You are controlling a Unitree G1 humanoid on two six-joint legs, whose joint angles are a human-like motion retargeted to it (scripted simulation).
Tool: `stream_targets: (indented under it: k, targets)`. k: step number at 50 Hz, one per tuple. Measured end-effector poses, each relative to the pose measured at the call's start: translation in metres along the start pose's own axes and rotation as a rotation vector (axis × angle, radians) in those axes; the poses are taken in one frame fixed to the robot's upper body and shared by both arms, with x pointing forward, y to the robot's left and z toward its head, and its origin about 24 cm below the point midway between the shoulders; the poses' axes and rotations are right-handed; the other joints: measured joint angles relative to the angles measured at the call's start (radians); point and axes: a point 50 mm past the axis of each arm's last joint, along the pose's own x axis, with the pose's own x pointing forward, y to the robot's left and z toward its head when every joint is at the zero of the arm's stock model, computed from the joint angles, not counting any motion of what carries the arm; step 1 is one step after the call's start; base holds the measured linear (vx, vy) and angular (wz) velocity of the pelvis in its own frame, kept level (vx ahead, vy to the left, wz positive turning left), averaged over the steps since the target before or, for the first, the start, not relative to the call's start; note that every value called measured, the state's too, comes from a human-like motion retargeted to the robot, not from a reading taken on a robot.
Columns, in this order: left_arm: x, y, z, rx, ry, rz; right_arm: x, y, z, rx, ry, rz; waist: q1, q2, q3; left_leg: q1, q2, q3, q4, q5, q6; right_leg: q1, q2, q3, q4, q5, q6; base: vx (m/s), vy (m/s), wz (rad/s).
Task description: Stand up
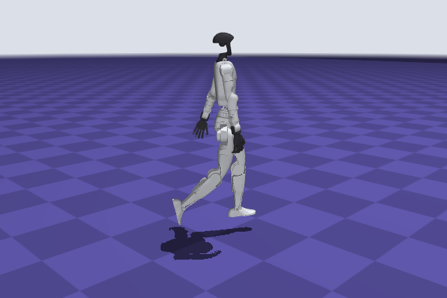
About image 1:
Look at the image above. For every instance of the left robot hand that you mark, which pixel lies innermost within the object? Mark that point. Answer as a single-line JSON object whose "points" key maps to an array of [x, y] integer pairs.
{"points": [[202, 125]]}

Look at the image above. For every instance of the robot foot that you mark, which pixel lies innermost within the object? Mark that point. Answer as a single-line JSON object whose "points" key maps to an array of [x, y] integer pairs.
{"points": [[243, 212], [178, 210]]}

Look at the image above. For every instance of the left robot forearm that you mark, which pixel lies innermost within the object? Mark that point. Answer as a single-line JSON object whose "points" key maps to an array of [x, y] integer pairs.
{"points": [[210, 100]]}

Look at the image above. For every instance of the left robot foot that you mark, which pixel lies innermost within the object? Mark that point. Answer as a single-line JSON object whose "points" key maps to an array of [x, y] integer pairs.
{"points": [[243, 212]]}

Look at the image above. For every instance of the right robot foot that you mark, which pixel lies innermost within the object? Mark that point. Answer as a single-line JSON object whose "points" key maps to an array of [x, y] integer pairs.
{"points": [[178, 210]]}

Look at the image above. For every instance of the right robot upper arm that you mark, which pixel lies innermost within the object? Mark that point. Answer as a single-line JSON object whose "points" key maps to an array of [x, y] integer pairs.
{"points": [[226, 72]]}

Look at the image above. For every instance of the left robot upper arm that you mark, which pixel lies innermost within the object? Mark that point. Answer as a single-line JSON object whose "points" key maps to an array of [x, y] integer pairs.
{"points": [[212, 90]]}

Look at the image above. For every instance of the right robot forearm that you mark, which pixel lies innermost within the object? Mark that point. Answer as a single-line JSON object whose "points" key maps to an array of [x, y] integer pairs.
{"points": [[232, 112]]}

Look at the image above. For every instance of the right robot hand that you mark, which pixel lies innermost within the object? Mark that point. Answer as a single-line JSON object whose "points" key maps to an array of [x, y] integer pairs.
{"points": [[238, 141]]}

